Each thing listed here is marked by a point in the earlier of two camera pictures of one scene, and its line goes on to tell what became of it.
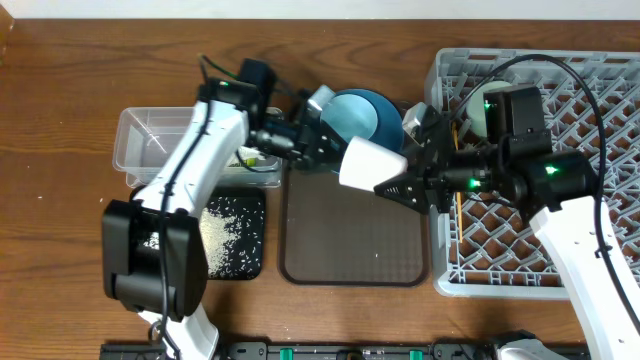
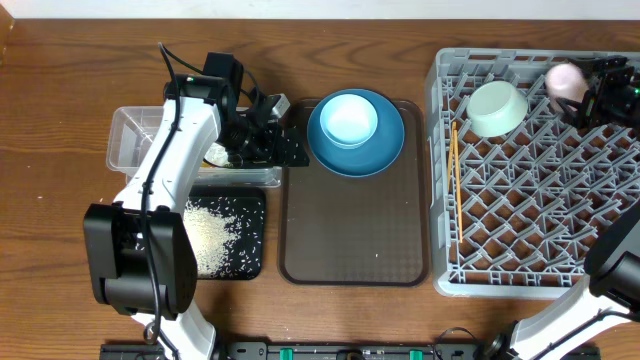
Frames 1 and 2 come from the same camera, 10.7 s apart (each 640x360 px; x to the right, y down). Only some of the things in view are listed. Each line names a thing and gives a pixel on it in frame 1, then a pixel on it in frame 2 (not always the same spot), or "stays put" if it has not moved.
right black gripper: [428, 181] → [616, 68]
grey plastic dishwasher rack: [487, 247] stays put
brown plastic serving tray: [331, 234] stays put
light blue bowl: [349, 116] stays put
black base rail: [311, 351] stays put
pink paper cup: [365, 164] → [565, 81]
